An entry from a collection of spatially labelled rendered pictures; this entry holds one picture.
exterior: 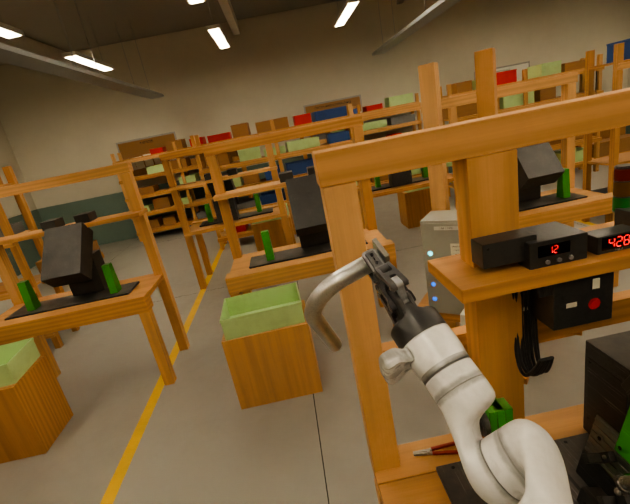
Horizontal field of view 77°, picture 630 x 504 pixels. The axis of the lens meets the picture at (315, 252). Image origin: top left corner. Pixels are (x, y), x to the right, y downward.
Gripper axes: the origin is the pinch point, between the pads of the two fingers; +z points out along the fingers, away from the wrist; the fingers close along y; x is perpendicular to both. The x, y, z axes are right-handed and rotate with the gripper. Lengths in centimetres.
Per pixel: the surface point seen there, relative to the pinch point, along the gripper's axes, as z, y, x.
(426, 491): -28, -92, 5
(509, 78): 463, -444, -527
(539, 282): -2, -45, -44
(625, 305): -12, -83, -83
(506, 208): 17, -38, -49
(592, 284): -8, -51, -59
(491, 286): 2, -42, -33
